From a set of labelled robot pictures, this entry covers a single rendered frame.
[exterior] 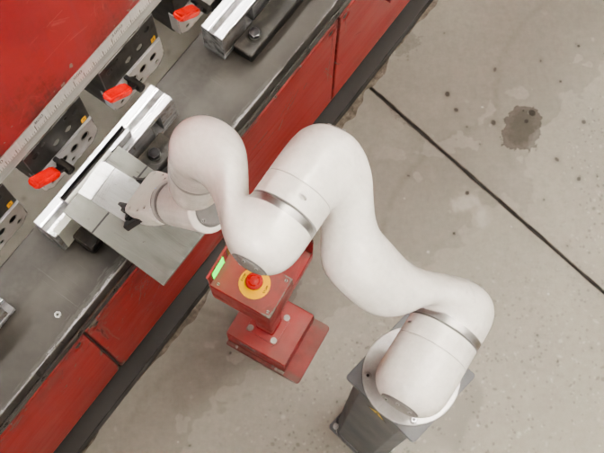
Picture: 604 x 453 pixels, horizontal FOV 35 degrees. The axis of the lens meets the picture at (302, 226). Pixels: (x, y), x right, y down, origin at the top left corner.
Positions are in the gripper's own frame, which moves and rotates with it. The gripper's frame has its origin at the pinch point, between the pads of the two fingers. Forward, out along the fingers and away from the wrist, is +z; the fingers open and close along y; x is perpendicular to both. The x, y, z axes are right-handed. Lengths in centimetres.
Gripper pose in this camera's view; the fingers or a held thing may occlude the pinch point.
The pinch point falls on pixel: (136, 196)
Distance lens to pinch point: 190.2
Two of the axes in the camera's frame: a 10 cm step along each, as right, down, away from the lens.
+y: -5.3, 8.1, -2.5
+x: 6.4, 5.8, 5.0
